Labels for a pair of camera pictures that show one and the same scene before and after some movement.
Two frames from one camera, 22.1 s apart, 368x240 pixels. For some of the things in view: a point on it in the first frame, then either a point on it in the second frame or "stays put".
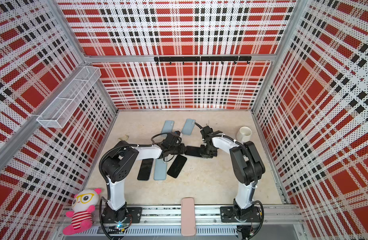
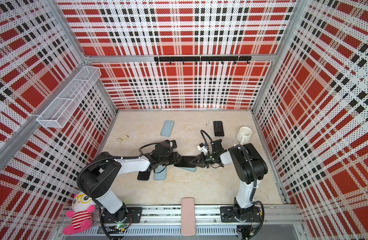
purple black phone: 197,151 → 218,128
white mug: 243,134 stays put
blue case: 188,126 → 189,168
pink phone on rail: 188,228 stays put
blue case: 168,126 stays put
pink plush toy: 83,206 stays put
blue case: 160,169 stays put
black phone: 145,169 stays put
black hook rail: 203,58 stays put
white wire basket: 55,114 stays put
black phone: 177,166 → 185,162
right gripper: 214,154 → 201,158
